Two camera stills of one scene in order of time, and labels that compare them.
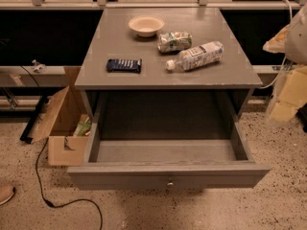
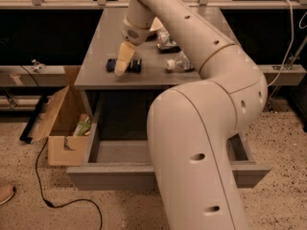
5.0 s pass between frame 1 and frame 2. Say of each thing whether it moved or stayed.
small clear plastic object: stayed
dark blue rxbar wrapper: stayed
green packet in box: stayed
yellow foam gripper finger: moved
